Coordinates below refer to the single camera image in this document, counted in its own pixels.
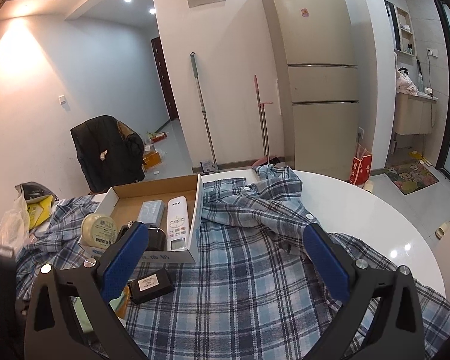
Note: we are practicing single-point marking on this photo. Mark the beige sink cabinet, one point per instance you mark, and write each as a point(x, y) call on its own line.
point(412, 116)

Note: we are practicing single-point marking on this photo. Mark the beige refrigerator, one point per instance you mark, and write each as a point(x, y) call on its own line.
point(315, 63)

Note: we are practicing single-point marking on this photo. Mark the cream tape roll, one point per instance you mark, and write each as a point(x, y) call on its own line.
point(97, 230)

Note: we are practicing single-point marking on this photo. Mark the pink broom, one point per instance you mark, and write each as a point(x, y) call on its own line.
point(263, 120)

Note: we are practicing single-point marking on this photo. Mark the low wall outlet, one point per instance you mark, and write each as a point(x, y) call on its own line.
point(360, 132)

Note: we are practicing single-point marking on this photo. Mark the white wall outlet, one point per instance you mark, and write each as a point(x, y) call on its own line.
point(431, 52)

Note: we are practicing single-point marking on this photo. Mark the grey plastic bag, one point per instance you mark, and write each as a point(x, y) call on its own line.
point(35, 191)

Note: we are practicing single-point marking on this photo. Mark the small grey-blue box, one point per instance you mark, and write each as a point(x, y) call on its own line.
point(151, 213)

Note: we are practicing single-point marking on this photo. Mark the white wall switch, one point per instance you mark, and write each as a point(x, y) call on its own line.
point(62, 100)

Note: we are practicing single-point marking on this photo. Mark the blue plaid shirt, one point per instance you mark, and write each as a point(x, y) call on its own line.
point(228, 288)

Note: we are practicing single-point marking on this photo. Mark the shallow cardboard box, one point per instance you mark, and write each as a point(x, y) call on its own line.
point(135, 198)

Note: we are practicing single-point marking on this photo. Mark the patterned door mat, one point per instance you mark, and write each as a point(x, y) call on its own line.
point(410, 178)

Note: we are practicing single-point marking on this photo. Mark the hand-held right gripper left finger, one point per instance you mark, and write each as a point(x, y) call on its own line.
point(122, 262)

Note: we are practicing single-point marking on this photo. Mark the black jacket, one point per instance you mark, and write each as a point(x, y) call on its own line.
point(105, 153)

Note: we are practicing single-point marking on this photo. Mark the dark brown door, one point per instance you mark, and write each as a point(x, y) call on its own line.
point(165, 78)

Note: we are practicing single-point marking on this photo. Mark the brown flat object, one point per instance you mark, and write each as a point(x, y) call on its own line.
point(123, 312)

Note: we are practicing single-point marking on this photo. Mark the wall niche shelf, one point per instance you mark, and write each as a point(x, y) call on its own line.
point(405, 30)

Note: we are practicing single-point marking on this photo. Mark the pale pink bundle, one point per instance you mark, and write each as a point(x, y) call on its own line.
point(405, 82)

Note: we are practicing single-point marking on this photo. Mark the yellow box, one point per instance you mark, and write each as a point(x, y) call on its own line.
point(39, 212)

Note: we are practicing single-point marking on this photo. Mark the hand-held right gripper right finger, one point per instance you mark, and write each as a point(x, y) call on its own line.
point(326, 266)

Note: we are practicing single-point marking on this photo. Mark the green snap pouch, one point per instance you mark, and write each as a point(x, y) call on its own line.
point(119, 302)

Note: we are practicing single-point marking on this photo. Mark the black charger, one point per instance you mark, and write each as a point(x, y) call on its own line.
point(155, 238)

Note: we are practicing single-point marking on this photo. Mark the orange cardboard box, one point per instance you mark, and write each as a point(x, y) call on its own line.
point(152, 160)

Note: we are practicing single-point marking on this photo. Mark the white plastic bag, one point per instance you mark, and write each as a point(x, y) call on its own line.
point(11, 221)

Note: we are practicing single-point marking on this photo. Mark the wooden chair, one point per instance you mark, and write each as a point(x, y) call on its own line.
point(126, 129)

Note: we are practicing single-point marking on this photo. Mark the beige slipper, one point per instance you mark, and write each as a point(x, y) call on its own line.
point(443, 230)
point(369, 185)

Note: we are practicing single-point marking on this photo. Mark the white remote control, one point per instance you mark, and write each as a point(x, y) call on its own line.
point(178, 221)

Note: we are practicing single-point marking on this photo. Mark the red paper bag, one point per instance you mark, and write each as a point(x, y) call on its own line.
point(360, 167)

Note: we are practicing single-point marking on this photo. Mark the black labelled battery box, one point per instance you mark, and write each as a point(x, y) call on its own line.
point(152, 288)

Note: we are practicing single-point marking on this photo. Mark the yellow slippers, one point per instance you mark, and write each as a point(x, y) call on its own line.
point(418, 156)

